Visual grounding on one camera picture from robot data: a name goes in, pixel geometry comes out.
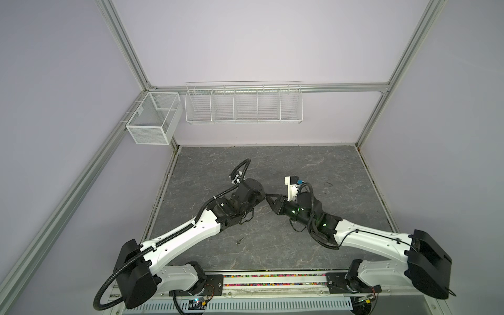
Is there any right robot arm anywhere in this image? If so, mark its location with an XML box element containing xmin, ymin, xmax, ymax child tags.
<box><xmin>265</xmin><ymin>182</ymin><xmax>455</xmax><ymax>299</ymax></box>

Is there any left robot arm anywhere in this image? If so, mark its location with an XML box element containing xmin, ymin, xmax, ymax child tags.
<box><xmin>93</xmin><ymin>158</ymin><xmax>266</xmax><ymax>311</ymax></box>

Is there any white mesh box basket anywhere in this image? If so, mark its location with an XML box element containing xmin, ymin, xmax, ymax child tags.
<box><xmin>126</xmin><ymin>92</ymin><xmax>183</xmax><ymax>145</ymax></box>

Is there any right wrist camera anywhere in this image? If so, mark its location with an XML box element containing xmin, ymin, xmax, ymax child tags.
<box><xmin>284</xmin><ymin>176</ymin><xmax>304</xmax><ymax>202</ymax></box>

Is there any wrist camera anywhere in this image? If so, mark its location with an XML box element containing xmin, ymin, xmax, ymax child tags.
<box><xmin>284</xmin><ymin>176</ymin><xmax>304</xmax><ymax>202</ymax></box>
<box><xmin>232</xmin><ymin>172</ymin><xmax>242</xmax><ymax>185</ymax></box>

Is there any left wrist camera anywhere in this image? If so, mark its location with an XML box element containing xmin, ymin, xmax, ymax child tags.
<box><xmin>232</xmin><ymin>172</ymin><xmax>242</xmax><ymax>185</ymax></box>

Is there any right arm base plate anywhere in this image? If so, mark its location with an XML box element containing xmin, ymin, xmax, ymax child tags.
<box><xmin>325</xmin><ymin>272</ymin><xmax>382</xmax><ymax>294</ymax></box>

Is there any white wire shelf basket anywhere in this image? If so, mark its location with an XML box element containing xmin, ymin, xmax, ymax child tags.
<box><xmin>185</xmin><ymin>81</ymin><xmax>304</xmax><ymax>124</ymax></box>

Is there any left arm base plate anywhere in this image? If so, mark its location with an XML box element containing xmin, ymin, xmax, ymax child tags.
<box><xmin>185</xmin><ymin>274</ymin><xmax>224</xmax><ymax>296</ymax></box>

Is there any white vented cable duct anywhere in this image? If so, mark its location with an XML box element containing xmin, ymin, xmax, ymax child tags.
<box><xmin>147</xmin><ymin>298</ymin><xmax>353</xmax><ymax>314</ymax></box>

